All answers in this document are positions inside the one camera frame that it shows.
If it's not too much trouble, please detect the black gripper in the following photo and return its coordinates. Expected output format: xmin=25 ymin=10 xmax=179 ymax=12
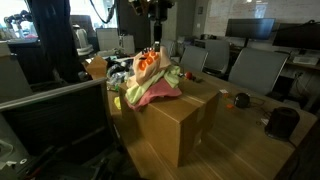
xmin=146 ymin=0 xmax=174 ymax=52

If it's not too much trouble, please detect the cream shirt with orange print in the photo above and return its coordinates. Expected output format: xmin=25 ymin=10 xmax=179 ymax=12
xmin=126 ymin=45 xmax=173 ymax=89

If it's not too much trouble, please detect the pink cloth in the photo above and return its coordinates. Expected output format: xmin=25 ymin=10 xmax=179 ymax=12
xmin=126 ymin=78 xmax=183 ymax=112

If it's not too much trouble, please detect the light green towel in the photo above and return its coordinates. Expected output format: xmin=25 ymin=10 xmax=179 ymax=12
xmin=124 ymin=64 xmax=183 ymax=106

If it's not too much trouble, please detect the small open cardboard box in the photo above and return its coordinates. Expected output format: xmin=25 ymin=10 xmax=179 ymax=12
xmin=84 ymin=55 xmax=109 ymax=79

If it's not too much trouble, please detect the large brown cardboard box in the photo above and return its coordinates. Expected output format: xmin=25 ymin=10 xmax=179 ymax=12
xmin=119 ymin=70 xmax=221 ymax=168

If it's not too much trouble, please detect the clear plastic bag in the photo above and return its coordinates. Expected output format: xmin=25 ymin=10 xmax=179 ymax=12
xmin=108 ymin=61 xmax=134 ymax=86

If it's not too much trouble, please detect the black computer monitor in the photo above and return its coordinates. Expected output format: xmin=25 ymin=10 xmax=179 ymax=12
xmin=225 ymin=18 xmax=276 ymax=41
xmin=272 ymin=22 xmax=320 ymax=51

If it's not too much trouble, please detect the white keyboard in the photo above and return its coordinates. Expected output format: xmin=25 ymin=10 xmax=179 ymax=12
xmin=292 ymin=55 xmax=320 ymax=67

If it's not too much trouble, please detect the white wall whiteboard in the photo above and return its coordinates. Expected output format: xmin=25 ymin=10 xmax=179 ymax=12
xmin=203 ymin=0 xmax=320 ymax=38

